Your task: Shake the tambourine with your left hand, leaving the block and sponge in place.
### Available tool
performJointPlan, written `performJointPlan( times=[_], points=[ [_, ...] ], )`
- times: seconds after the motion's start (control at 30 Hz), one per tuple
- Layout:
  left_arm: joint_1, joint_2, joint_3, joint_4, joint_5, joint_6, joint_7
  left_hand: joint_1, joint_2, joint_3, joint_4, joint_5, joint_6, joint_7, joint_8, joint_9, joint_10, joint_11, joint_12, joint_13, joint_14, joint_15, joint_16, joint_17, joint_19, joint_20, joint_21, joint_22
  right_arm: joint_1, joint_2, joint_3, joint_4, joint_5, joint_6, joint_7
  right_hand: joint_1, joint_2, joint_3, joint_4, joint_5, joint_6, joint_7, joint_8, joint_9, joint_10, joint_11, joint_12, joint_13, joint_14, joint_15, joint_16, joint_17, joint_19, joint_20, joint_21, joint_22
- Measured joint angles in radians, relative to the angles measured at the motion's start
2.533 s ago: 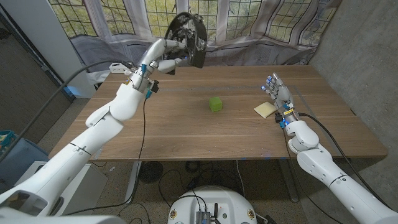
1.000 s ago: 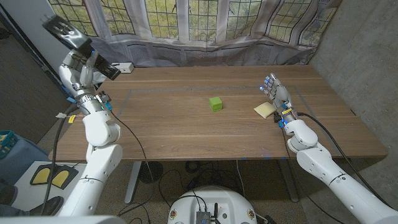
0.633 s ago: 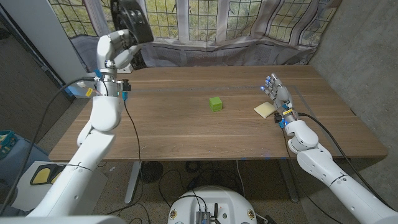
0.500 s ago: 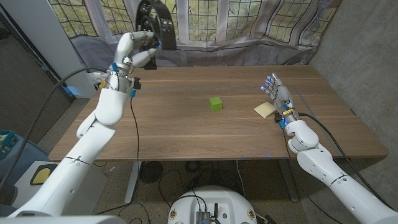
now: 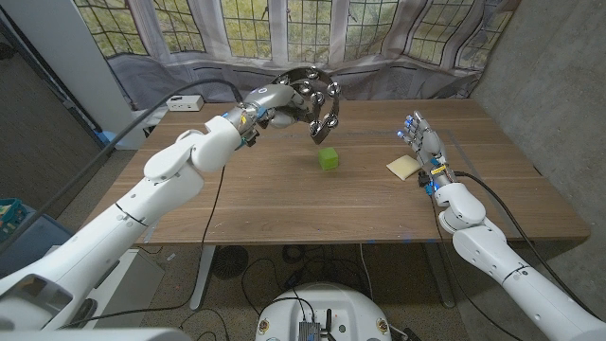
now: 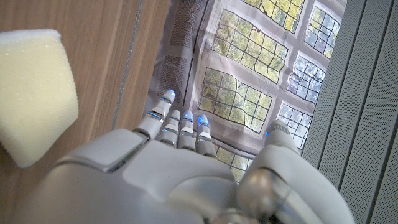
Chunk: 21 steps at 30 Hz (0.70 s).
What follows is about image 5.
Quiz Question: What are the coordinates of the blue grey storage bin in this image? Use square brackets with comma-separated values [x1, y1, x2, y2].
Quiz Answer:
[0, 215, 72, 280]

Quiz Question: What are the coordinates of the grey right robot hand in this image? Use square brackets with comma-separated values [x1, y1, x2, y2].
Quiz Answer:
[396, 109, 455, 187]

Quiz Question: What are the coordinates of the grey electronics box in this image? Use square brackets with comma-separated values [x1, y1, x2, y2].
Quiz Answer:
[297, 320, 323, 341]

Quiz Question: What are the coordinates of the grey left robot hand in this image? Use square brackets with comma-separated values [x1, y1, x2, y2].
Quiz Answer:
[236, 83, 309, 130]

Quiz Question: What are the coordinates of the white power strip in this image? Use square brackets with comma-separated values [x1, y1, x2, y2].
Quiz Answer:
[166, 94, 205, 113]

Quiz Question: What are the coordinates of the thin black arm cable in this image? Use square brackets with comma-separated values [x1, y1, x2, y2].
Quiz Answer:
[59, 165, 227, 329]
[428, 191, 525, 341]

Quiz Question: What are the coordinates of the teal plastic crate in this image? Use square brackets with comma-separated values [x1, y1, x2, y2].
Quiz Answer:
[0, 197, 27, 238]

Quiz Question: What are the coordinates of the white floor platform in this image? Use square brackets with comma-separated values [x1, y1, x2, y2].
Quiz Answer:
[84, 248, 166, 316]

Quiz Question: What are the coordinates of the white partition panel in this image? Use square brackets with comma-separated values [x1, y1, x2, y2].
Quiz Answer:
[0, 0, 148, 151]

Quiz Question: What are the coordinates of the white table leg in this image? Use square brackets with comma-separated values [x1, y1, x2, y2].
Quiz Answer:
[189, 244, 217, 312]

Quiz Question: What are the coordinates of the pale yellow sponge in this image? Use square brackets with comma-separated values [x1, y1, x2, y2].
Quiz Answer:
[385, 153, 421, 182]

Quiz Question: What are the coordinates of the grey table leg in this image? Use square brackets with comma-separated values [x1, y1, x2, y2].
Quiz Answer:
[423, 242, 456, 309]

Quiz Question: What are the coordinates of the black half-moon tambourine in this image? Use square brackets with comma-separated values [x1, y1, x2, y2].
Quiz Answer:
[272, 66, 342, 146]

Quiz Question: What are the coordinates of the black floor cable bundle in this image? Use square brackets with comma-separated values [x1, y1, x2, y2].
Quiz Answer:
[241, 243, 375, 304]

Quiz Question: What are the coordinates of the printed window backdrop cloth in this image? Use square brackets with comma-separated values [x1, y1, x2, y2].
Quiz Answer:
[73, 0, 522, 127]

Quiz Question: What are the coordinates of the round black fan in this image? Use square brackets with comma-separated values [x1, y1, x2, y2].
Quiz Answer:
[211, 245, 249, 280]

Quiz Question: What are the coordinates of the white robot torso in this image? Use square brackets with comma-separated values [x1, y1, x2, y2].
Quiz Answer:
[254, 282, 392, 341]

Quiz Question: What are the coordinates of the white floor cable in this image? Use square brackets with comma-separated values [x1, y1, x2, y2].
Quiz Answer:
[358, 243, 375, 300]

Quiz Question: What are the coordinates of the green block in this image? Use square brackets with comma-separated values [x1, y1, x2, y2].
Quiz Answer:
[317, 147, 340, 171]

